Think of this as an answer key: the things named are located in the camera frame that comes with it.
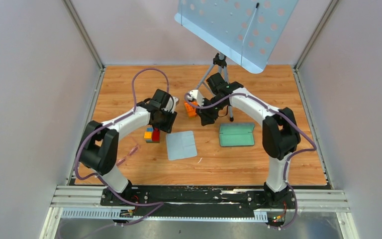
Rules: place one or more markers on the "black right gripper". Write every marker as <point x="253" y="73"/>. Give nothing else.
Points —
<point x="206" y="118"/>

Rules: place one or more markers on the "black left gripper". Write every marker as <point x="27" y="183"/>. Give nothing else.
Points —
<point x="167" y="127"/>

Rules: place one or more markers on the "light blue cleaning cloth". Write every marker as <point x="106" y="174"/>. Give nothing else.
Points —
<point x="181" y="145"/>

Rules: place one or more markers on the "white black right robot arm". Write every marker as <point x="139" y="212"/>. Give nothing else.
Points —
<point x="280" y="135"/>

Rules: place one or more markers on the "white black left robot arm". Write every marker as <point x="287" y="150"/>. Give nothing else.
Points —
<point x="99" y="143"/>

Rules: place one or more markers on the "pink transparent sunglasses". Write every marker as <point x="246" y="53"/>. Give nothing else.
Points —
<point x="129" y="154"/>

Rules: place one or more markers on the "orange D-shaped toy block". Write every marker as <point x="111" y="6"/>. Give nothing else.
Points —
<point x="190" y="109"/>

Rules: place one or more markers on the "stacked colourful toy bricks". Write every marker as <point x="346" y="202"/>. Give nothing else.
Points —
<point x="152" y="135"/>

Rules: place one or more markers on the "grey tripod stand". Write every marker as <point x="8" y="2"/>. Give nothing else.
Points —
<point x="220" y="61"/>

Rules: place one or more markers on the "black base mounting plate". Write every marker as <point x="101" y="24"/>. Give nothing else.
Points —
<point x="199" y="201"/>

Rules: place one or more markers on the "perforated light blue stand tray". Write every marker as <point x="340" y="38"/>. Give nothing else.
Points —
<point x="245" y="31"/>

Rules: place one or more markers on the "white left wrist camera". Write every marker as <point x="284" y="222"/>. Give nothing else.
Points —
<point x="172" y="103"/>

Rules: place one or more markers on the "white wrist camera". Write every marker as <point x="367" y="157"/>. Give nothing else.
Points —
<point x="172" y="103"/>
<point x="196" y="96"/>

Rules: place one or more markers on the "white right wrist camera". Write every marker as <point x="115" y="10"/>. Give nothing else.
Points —
<point x="196" y="96"/>

